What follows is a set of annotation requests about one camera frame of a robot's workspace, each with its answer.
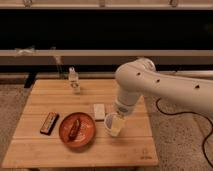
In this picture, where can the brown food piece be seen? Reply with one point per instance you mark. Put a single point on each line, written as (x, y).
(74, 130)

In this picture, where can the wooden table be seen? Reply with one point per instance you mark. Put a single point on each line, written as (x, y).
(30, 149)

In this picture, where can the dark rectangular box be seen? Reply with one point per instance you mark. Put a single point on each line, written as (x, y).
(49, 123)

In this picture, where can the grey metal rail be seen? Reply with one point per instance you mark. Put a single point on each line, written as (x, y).
(168, 57)

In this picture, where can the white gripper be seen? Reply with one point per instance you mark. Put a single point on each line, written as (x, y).
(122, 109)

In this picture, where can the small white block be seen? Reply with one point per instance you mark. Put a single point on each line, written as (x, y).
(99, 111)

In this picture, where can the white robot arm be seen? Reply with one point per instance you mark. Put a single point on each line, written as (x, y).
(140, 76)

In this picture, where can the white ceramic cup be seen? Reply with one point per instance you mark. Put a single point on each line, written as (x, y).
(114, 123)

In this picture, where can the clear plastic bottle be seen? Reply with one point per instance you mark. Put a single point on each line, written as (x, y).
(74, 80)

